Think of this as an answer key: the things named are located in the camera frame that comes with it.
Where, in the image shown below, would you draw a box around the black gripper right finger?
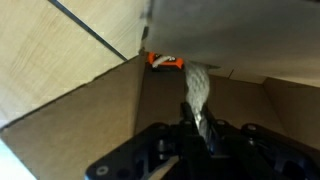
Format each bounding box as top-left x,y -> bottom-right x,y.
201,104 -> 320,180

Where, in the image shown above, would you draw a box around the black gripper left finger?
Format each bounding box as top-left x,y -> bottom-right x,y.
84,102 -> 214,180

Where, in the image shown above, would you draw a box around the white braided rope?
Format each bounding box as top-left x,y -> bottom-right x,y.
151,54 -> 212,141

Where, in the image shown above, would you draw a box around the orange black tape measure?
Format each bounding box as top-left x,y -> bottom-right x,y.
147,51 -> 185,72

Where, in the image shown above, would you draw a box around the open cardboard shipping box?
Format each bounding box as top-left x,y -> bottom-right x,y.
0,0 -> 320,180

